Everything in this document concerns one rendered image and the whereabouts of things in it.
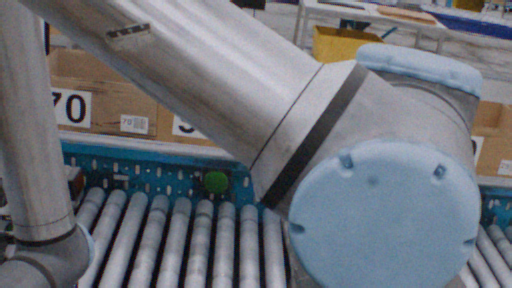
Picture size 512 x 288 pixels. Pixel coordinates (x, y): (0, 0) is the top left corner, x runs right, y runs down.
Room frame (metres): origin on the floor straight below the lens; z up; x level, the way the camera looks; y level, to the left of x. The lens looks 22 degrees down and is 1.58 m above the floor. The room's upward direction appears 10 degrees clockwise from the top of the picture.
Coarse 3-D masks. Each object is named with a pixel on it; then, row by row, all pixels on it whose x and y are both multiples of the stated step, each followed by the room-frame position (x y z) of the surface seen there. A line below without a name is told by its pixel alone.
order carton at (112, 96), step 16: (64, 48) 1.71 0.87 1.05; (48, 64) 1.62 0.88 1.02; (64, 64) 1.71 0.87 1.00; (80, 64) 1.72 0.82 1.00; (96, 64) 1.73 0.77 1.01; (64, 80) 1.44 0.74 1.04; (80, 80) 1.45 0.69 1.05; (96, 80) 1.46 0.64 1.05; (112, 80) 1.74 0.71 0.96; (96, 96) 1.46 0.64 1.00; (112, 96) 1.47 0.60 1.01; (128, 96) 1.47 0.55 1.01; (144, 96) 1.48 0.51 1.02; (96, 112) 1.46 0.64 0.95; (112, 112) 1.47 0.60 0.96; (128, 112) 1.48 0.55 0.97; (144, 112) 1.48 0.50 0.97; (64, 128) 1.44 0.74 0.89; (80, 128) 1.45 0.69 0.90; (96, 128) 1.46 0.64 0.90; (112, 128) 1.47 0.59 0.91
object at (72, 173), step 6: (66, 168) 0.86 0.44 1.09; (72, 168) 0.88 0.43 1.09; (78, 168) 0.88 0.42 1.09; (66, 174) 0.85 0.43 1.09; (72, 174) 0.85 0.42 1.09; (78, 174) 0.86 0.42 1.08; (72, 180) 0.83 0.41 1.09; (78, 180) 0.85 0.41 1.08; (72, 186) 0.83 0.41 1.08; (78, 186) 0.85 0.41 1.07; (72, 192) 0.83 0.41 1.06; (78, 192) 0.84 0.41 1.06; (72, 198) 0.83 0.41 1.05
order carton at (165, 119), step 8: (160, 104) 1.49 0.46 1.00; (160, 112) 1.49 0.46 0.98; (168, 112) 1.50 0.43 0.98; (160, 120) 1.49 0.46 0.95; (168, 120) 1.50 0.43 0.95; (160, 128) 1.49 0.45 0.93; (168, 128) 1.50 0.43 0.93; (160, 136) 1.49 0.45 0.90; (168, 136) 1.50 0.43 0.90; (176, 136) 1.50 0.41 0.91; (184, 136) 1.50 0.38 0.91; (192, 144) 1.51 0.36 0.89; (200, 144) 1.51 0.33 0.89; (208, 144) 1.52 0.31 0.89
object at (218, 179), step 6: (210, 174) 1.44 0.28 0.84; (216, 174) 1.45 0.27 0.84; (222, 174) 1.45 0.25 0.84; (204, 180) 1.45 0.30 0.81; (210, 180) 1.44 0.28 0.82; (216, 180) 1.44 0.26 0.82; (222, 180) 1.45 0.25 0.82; (210, 186) 1.44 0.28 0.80; (216, 186) 1.44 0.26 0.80; (222, 186) 1.45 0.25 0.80; (210, 192) 1.45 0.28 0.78; (216, 192) 1.45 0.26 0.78; (222, 192) 1.45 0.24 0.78
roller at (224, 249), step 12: (228, 204) 1.45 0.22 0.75; (228, 216) 1.38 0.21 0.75; (216, 228) 1.34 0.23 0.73; (228, 228) 1.32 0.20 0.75; (216, 240) 1.27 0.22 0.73; (228, 240) 1.26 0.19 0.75; (216, 252) 1.21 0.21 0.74; (228, 252) 1.21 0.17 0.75; (216, 264) 1.16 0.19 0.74; (228, 264) 1.16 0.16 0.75; (216, 276) 1.10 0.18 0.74; (228, 276) 1.11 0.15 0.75
